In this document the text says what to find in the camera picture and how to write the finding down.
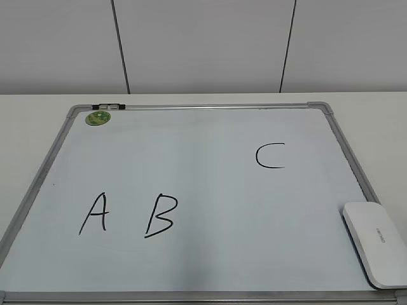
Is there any white rectangular board eraser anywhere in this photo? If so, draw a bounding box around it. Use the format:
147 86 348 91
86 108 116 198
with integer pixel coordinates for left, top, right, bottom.
342 201 406 289

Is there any round green magnet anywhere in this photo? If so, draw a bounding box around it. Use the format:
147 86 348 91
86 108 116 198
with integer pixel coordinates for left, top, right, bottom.
85 111 111 126

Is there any black and silver board clip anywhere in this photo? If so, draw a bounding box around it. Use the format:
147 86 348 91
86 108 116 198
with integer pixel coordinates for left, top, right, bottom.
92 103 126 111

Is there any whiteboard with grey frame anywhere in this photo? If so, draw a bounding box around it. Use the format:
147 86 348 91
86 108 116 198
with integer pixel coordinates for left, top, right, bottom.
1 102 406 304

